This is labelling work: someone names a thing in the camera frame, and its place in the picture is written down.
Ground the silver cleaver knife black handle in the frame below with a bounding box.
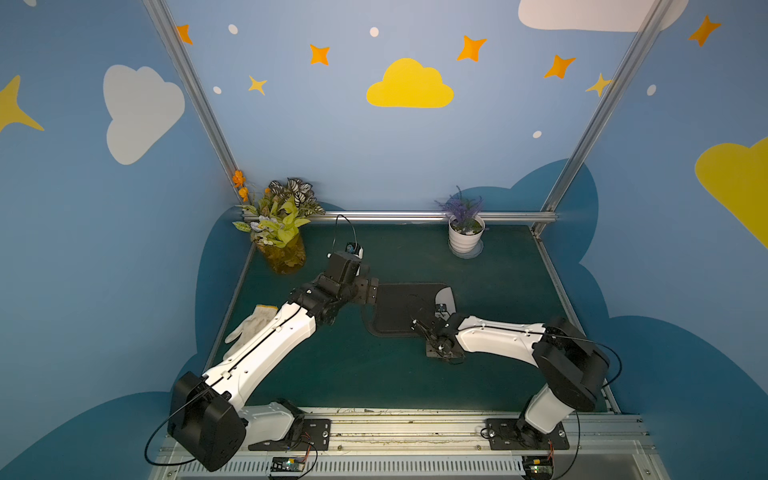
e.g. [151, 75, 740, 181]
[434, 287, 457, 317]

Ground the white pot purple plant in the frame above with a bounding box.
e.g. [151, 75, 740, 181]
[438, 188, 486, 259]

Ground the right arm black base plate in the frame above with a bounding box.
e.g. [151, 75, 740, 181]
[480, 418, 570, 451]

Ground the left aluminium frame post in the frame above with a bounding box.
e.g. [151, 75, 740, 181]
[143, 0, 238, 184]

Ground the left green circuit board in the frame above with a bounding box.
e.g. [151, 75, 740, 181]
[269, 457, 306, 476]

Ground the dark grey cutting board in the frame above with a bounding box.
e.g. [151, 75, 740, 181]
[362, 283, 450, 339]

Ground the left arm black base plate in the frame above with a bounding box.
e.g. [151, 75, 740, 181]
[248, 419, 332, 452]

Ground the right aluminium frame post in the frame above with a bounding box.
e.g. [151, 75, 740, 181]
[532, 0, 674, 239]

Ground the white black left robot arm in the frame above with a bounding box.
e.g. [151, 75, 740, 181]
[164, 274, 379, 471]

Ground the white work glove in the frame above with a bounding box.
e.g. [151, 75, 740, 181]
[224, 304, 278, 350]

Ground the green circuit board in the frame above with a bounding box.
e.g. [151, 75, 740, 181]
[522, 456, 554, 480]
[269, 457, 306, 476]

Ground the right green circuit board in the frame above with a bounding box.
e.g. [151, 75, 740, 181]
[522, 456, 554, 480]

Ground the aluminium frame post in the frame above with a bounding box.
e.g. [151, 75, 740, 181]
[532, 0, 674, 239]
[143, 0, 238, 184]

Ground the glass vase with artificial plants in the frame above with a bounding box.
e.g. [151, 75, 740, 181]
[232, 170, 325, 275]

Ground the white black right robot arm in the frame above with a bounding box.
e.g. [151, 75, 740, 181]
[411, 313, 610, 448]

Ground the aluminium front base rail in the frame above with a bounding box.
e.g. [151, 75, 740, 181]
[149, 407, 669, 479]

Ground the aluminium back frame rail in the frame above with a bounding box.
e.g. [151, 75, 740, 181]
[242, 209, 559, 226]

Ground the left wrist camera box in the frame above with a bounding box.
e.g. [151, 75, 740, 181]
[324, 251, 362, 284]

